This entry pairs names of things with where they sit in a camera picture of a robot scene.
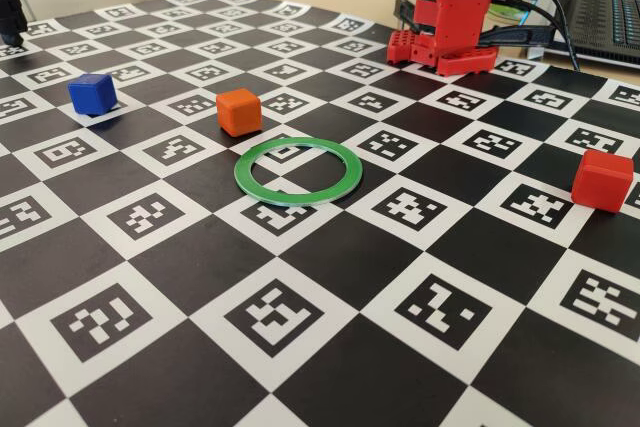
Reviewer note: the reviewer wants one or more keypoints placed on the orange cube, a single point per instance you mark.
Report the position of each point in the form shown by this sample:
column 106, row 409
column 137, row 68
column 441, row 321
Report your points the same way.
column 240, row 112

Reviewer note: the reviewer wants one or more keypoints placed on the blue cube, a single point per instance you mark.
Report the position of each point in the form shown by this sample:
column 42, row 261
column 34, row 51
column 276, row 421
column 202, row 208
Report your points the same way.
column 92, row 94

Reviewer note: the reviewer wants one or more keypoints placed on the red cube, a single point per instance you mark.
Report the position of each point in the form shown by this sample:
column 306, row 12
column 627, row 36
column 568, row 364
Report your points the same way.
column 602, row 182

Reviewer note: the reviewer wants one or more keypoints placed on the black white marker board mat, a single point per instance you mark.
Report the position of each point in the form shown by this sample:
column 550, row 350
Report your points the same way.
column 320, row 267

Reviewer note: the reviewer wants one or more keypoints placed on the black plug connector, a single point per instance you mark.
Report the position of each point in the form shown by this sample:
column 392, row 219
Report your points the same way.
column 515, row 36

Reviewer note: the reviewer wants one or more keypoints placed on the black laptop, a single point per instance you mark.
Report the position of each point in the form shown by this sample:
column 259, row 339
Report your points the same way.
column 600, row 17

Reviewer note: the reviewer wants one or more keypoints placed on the black camera device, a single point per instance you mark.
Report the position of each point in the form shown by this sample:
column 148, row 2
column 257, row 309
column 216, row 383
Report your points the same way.
column 11, row 12

